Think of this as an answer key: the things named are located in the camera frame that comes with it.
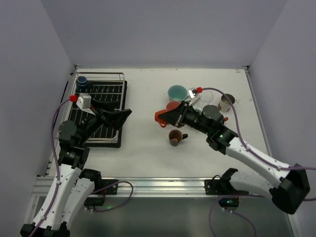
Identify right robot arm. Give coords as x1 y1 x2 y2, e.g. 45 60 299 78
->
155 102 310 214

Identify large green mug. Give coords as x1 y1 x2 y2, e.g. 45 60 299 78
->
167 85 189 102

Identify blue cup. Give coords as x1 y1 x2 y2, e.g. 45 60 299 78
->
76 76 91 93

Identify small orange cup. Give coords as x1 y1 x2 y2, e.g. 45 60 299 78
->
155 109 170 128

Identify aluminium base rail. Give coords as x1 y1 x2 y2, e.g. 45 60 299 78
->
33 176 272 198

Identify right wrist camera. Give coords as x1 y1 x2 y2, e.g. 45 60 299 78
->
188 87 202 106

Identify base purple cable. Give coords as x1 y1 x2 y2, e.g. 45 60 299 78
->
208 194 259 237
89 180 134 213

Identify metal wire dish rack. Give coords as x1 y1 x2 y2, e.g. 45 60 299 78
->
58 72 131 148

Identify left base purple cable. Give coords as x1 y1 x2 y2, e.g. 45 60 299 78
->
89 180 134 213

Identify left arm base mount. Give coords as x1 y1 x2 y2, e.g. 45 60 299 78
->
84 179 118 210

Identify black cup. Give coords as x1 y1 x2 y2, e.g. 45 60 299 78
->
168 129 188 146

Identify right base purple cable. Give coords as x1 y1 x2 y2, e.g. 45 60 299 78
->
208 194 259 237

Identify pink plastic cup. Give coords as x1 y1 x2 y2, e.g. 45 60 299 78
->
166 101 181 111

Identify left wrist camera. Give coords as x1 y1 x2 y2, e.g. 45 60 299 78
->
76 93 95 115

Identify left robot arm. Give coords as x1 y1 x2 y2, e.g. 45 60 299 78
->
20 93 132 237

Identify black drip tray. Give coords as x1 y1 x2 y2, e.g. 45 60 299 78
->
68 80 127 148

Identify clear glass tumbler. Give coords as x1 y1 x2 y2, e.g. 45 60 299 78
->
193 90 214 113

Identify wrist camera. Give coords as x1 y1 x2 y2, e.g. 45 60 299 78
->
76 93 95 115
188 87 202 106

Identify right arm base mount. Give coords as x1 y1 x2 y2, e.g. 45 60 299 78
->
204 168 241 211

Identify metal tin cup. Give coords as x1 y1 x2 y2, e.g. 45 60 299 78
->
218 94 235 112

